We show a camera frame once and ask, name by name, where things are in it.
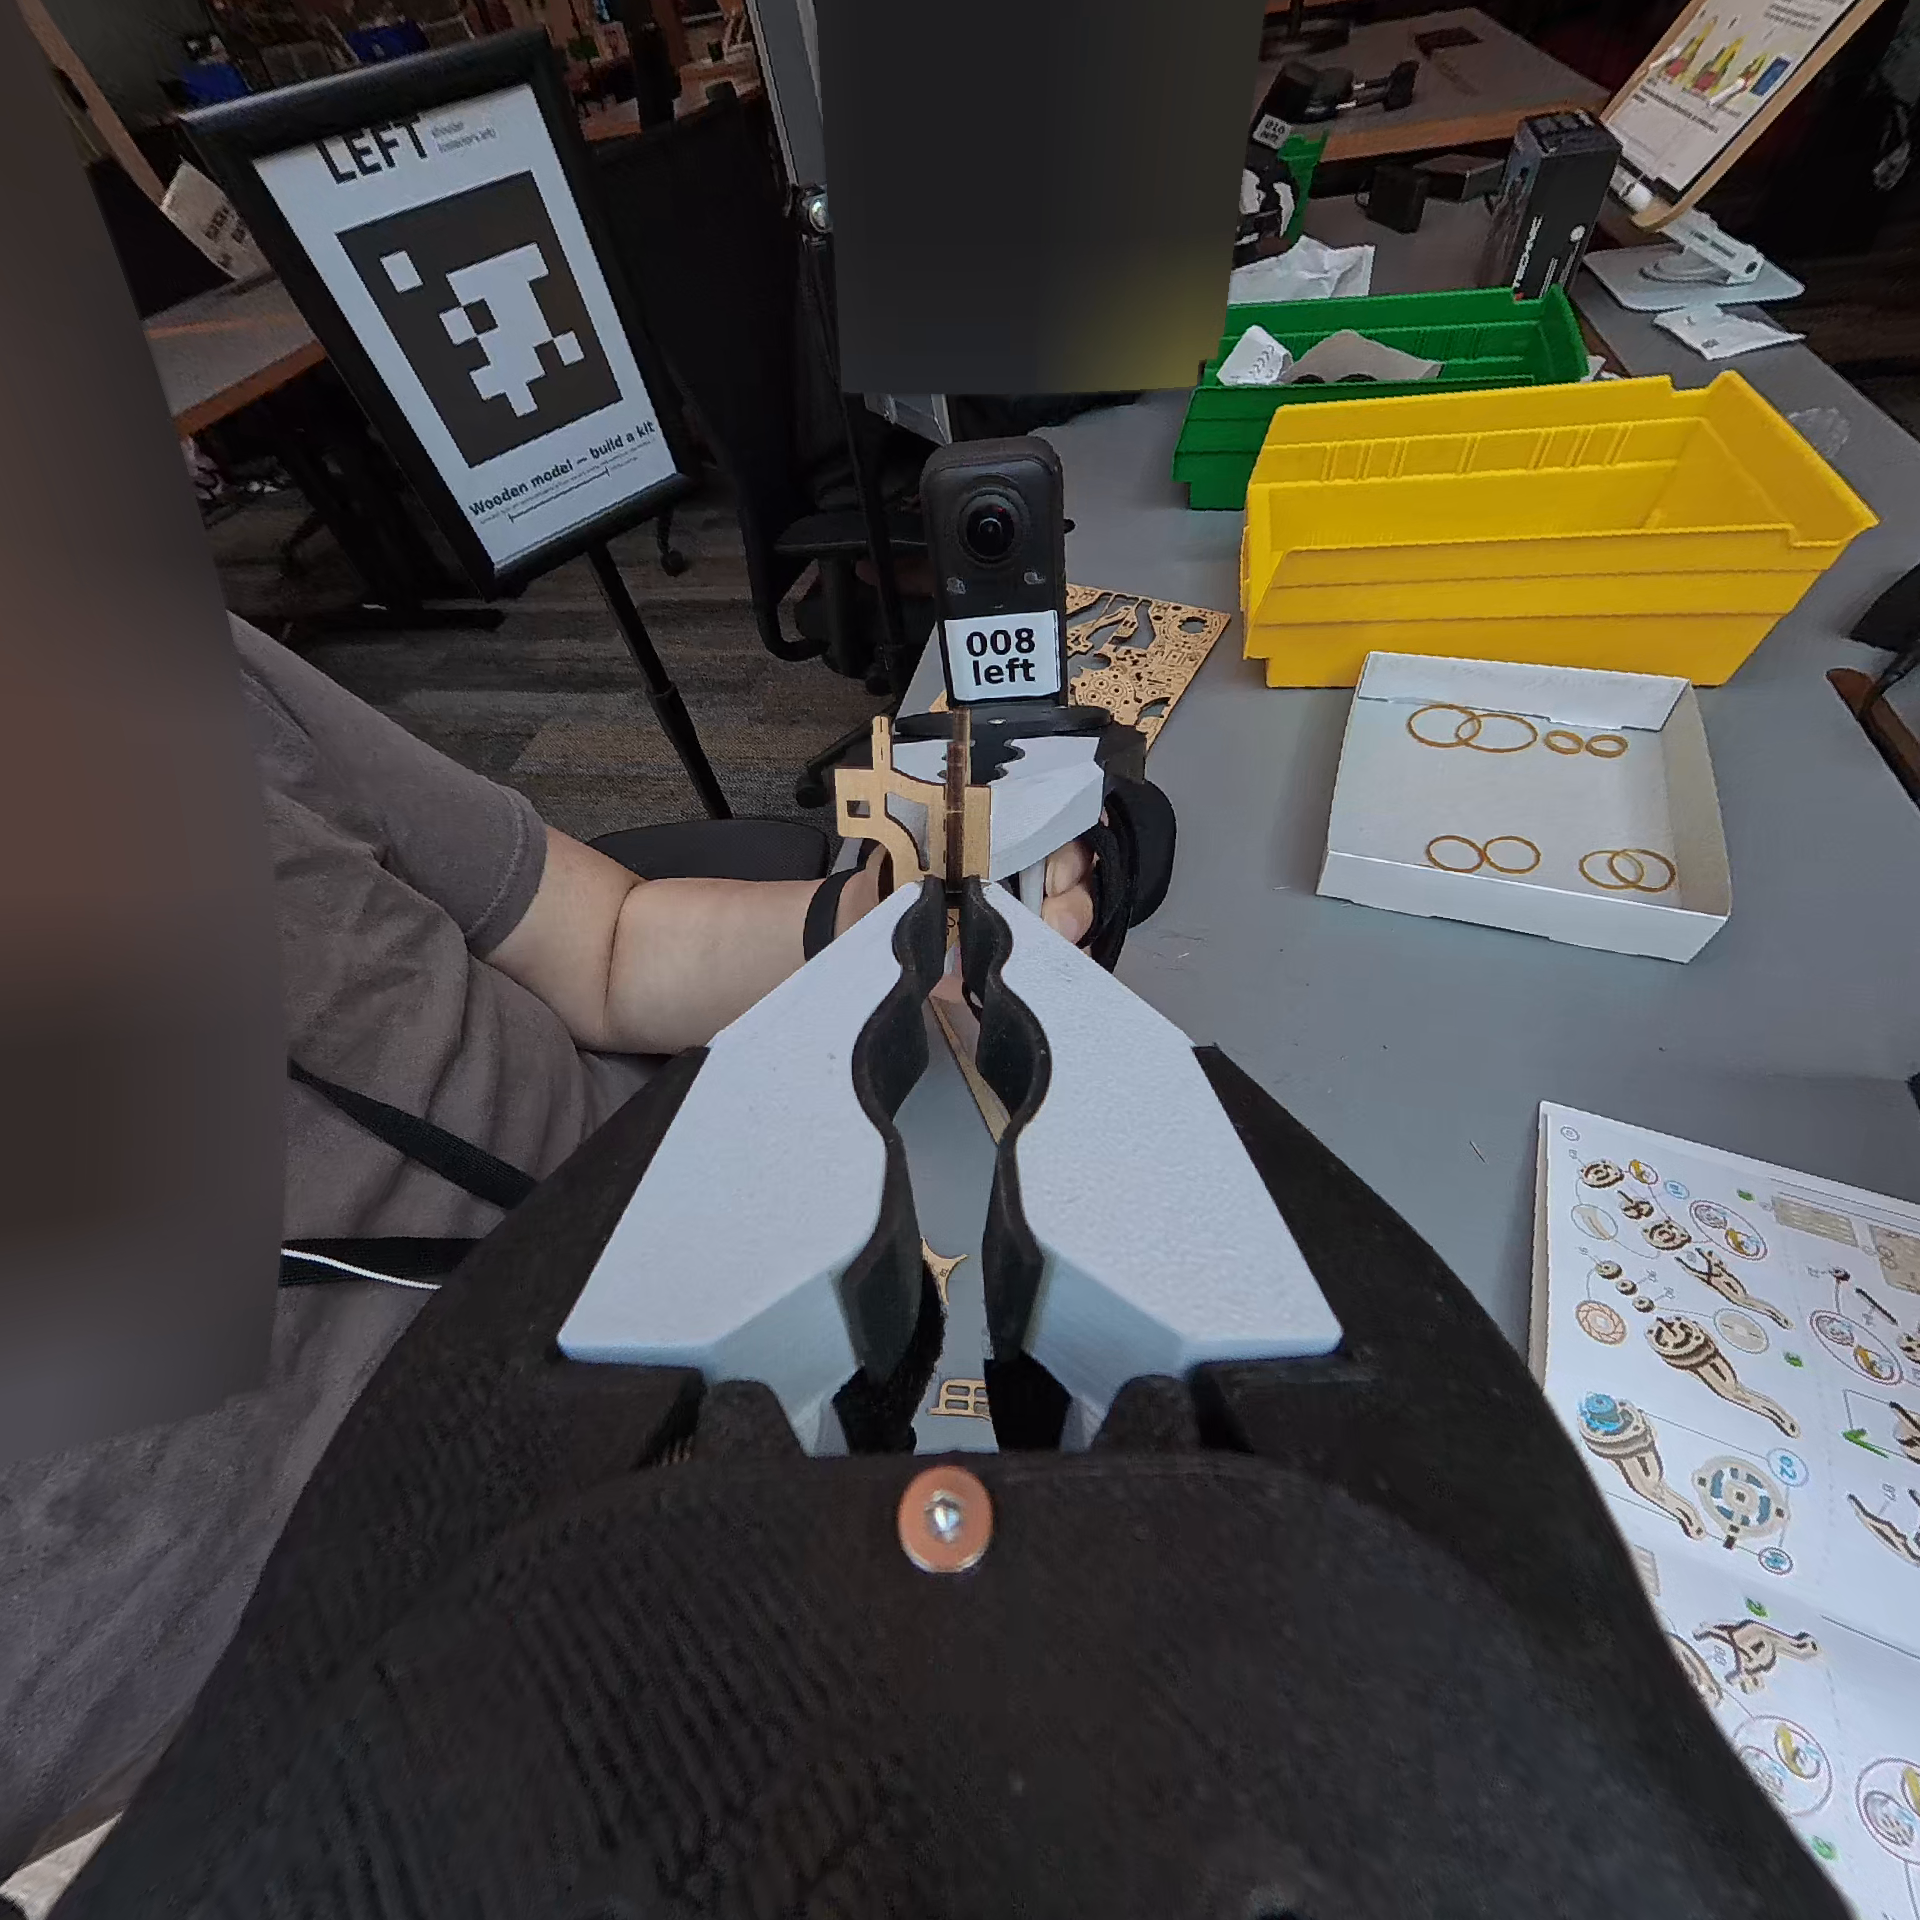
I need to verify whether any person's left hand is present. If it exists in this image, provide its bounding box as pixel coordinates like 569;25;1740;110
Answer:
840;845;1099;1003

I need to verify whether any grey board on easel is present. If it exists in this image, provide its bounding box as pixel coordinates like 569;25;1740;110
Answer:
746;0;842;243

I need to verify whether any crumpled white tissue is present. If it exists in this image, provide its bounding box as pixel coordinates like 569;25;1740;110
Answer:
1228;238;1376;309

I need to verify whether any upright black carton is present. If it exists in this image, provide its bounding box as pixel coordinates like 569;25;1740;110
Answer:
1476;107;1626;296

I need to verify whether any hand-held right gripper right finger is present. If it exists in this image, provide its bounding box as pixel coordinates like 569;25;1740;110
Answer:
959;880;1344;1455

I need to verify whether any group of rubber bands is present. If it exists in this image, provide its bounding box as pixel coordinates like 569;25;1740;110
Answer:
1407;703;1681;896

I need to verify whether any laser-cut wooden parts sheet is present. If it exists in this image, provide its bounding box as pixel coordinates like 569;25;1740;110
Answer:
919;991;1011;1421
1050;586;1232;745

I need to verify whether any white stand base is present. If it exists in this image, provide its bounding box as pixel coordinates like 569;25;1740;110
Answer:
1581;211;1809;314

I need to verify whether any grey background table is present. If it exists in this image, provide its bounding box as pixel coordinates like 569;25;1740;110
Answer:
1259;7;1608;165

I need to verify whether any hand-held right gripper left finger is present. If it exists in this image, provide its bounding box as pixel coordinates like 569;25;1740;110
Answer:
556;882;941;1455

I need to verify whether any brown pencil tool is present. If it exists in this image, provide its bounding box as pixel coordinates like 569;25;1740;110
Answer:
1826;669;1920;759

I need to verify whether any yellow plastic bin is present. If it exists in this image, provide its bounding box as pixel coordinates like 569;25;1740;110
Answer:
1241;570;1824;689
1241;370;1882;602

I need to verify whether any green plastic bin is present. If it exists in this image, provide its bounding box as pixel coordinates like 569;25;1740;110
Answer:
1173;287;1594;513

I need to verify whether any white cardboard tray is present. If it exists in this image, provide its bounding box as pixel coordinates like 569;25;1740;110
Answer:
1317;649;1735;965

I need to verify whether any black sign stand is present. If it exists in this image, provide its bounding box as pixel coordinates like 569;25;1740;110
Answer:
586;541;736;826

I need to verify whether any brown sandpaper sheet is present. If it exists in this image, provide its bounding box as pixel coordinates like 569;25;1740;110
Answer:
1290;330;1444;387

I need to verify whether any wooden instruction board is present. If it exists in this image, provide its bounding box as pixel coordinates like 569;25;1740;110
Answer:
1599;0;1892;234

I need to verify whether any black shoulder strap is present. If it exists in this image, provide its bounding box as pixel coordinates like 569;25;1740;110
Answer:
276;1234;482;1293
287;1057;543;1210

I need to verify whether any person's left forearm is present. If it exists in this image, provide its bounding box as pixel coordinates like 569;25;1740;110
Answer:
488;862;818;1057

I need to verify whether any pale cross-shaped wooden part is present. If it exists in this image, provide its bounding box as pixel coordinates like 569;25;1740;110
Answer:
833;719;994;903

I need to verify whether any illustrated instruction booklet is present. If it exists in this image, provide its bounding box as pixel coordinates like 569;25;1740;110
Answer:
1529;1103;1920;1920

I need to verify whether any framed marker sign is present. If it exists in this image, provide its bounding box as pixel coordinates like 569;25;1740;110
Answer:
181;30;695;599

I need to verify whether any small white packet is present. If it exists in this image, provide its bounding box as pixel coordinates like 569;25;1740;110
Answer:
1653;304;1809;360

